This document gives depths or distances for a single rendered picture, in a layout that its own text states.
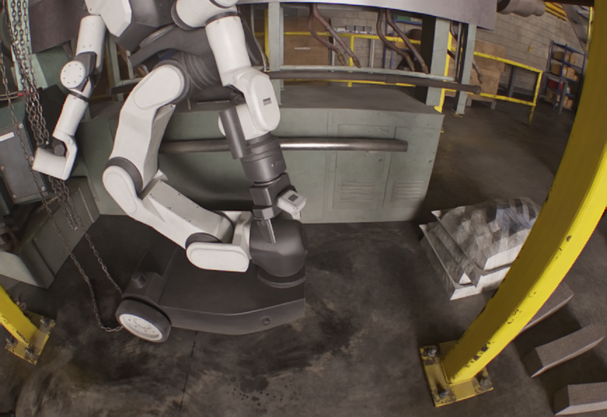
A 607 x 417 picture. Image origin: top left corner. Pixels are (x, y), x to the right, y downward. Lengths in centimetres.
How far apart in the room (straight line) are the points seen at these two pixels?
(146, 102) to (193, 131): 59
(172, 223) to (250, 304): 35
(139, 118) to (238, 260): 50
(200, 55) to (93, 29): 40
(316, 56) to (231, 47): 345
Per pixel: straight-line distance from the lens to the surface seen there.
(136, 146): 84
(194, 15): 58
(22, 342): 148
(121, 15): 73
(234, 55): 55
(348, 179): 133
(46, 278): 161
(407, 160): 136
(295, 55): 397
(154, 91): 71
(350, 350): 103
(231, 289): 97
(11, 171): 136
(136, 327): 112
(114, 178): 87
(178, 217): 91
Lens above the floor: 92
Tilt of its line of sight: 32 degrees down
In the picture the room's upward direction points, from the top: 1 degrees clockwise
